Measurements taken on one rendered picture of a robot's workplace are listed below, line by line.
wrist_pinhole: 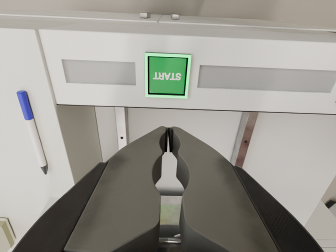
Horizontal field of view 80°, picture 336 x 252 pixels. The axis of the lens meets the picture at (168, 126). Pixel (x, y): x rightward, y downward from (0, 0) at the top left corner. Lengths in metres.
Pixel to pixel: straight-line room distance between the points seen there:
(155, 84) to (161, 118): 0.19
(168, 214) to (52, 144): 0.34
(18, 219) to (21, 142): 0.19
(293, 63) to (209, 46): 0.11
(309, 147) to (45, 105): 0.56
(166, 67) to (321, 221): 0.86
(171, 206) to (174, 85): 0.35
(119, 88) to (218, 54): 0.13
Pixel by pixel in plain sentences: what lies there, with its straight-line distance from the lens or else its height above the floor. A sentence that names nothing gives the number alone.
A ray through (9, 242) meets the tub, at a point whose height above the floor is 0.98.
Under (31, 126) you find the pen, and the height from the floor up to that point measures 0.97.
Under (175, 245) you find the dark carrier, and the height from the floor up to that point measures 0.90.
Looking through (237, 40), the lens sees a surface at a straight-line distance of 0.27.
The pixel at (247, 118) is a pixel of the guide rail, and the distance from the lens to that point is 0.45.
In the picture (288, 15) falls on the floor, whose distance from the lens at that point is 1.38.
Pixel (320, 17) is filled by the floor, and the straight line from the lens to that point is 1.47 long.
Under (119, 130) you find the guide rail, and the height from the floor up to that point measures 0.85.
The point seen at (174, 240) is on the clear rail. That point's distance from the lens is 0.62.
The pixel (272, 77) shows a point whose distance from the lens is 0.30.
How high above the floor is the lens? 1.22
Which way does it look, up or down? 60 degrees down
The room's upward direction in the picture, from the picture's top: 179 degrees clockwise
